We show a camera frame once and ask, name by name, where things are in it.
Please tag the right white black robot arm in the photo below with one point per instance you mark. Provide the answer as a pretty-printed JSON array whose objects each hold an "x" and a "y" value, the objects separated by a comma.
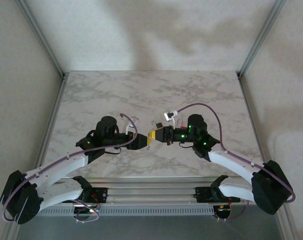
[{"x": 269, "y": 187}]

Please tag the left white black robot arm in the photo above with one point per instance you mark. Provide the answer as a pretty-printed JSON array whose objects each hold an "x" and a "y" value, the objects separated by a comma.
[{"x": 59, "y": 166}]

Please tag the aluminium mounting rails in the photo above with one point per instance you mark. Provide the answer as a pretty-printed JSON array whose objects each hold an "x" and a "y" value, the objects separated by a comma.
[{"x": 151, "y": 192}]

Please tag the circuit board with LED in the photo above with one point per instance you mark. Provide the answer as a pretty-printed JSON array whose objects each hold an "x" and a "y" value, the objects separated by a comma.
[
  {"x": 221, "y": 210},
  {"x": 91, "y": 211}
]

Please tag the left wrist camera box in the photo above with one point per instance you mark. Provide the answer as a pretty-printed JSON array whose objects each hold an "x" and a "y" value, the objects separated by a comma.
[{"x": 127, "y": 129}]

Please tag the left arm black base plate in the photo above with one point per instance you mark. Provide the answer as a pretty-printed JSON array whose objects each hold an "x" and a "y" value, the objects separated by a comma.
[{"x": 102, "y": 193}]

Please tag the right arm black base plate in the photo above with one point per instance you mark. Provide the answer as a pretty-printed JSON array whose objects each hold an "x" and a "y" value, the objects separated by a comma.
[{"x": 201, "y": 196}]

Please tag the aluminium table side rail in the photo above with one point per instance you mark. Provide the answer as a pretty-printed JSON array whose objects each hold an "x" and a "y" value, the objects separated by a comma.
[
  {"x": 249, "y": 110},
  {"x": 55, "y": 110}
]

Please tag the aluminium frame post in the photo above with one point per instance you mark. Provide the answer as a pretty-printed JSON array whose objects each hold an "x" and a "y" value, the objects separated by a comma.
[
  {"x": 261, "y": 35},
  {"x": 41, "y": 37}
]

